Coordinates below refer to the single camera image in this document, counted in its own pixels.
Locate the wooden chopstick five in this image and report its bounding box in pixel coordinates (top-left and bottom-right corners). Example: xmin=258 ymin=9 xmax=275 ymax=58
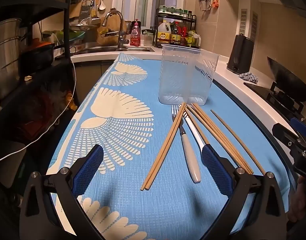
xmin=191 ymin=103 xmax=255 ymax=175

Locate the wooden chopstick four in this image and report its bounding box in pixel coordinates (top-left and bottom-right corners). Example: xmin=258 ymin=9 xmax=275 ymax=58
xmin=187 ymin=104 xmax=251 ymax=175

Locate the white ceramic spoon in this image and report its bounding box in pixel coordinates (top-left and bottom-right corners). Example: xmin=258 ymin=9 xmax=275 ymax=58
xmin=183 ymin=111 xmax=205 ymax=151

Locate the wooden chopstick two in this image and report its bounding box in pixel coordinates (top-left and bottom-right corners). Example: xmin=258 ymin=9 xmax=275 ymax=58
xmin=144 ymin=103 xmax=187 ymax=190

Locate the white handled fork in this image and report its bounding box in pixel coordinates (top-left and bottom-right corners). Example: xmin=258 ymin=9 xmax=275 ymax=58
xmin=178 ymin=116 xmax=201 ymax=184

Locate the wooden chopstick one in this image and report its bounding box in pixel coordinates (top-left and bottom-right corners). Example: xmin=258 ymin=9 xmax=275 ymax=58
xmin=140 ymin=102 xmax=186 ymax=191

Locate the wooden chopstick three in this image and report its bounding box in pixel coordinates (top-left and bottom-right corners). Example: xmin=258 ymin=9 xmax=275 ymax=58
xmin=186 ymin=106 xmax=209 ymax=144

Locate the chrome kitchen faucet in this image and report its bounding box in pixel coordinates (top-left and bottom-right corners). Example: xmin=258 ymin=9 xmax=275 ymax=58
xmin=100 ymin=8 xmax=129 ymax=49

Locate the person right hand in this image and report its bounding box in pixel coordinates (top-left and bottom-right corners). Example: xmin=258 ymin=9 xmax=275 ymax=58
xmin=287 ymin=176 xmax=306 ymax=223

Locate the gas stove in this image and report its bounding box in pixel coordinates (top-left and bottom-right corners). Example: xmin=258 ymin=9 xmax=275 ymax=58
xmin=244 ymin=82 xmax=306 ymax=125

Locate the black wok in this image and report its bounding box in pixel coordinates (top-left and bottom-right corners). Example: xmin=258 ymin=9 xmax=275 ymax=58
xmin=267 ymin=57 xmax=306 ymax=102

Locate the blue checkered cloth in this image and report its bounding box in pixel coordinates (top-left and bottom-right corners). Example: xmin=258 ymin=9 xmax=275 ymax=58
xmin=239 ymin=72 xmax=258 ymax=84

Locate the black electric kettle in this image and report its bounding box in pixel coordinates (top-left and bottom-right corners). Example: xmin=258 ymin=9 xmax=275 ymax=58
xmin=227 ymin=34 xmax=254 ymax=75

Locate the clear plastic utensil holder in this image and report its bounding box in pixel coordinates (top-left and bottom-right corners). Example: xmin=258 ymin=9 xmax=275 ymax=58
xmin=158 ymin=44 xmax=219 ymax=105

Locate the blue patterned table mat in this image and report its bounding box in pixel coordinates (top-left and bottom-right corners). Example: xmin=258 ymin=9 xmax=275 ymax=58
xmin=48 ymin=55 xmax=295 ymax=239

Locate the black spice rack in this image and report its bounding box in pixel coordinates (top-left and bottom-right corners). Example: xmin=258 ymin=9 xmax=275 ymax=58
xmin=153 ymin=8 xmax=202 ymax=49

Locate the yellow label oil jug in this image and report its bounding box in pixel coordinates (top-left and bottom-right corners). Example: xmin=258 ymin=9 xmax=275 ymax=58
xmin=157 ymin=20 xmax=171 ymax=46

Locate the glass jar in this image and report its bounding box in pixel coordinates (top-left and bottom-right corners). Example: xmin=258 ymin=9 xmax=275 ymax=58
xmin=142 ymin=29 xmax=154 ymax=46

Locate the red dish soap pouch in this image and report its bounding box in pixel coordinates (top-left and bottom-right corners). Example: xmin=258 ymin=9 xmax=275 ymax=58
xmin=130 ymin=19 xmax=141 ymax=47

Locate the green basin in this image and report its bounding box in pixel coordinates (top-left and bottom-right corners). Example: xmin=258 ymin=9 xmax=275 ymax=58
xmin=56 ymin=30 xmax=85 ymax=42

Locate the steel stock pot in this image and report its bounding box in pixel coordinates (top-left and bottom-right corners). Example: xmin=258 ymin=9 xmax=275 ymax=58
xmin=0 ymin=18 xmax=21 ymax=99

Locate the wooden cutting board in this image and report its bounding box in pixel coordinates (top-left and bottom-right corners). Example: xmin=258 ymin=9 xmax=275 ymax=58
xmin=96 ymin=15 xmax=120 ymax=46

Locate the black metal shelf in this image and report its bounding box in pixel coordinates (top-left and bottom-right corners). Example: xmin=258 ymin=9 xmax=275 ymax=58
xmin=2 ymin=0 xmax=71 ymax=58

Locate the white cable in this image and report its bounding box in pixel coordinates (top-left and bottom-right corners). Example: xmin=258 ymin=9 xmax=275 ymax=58
xmin=0 ymin=33 xmax=78 ymax=164

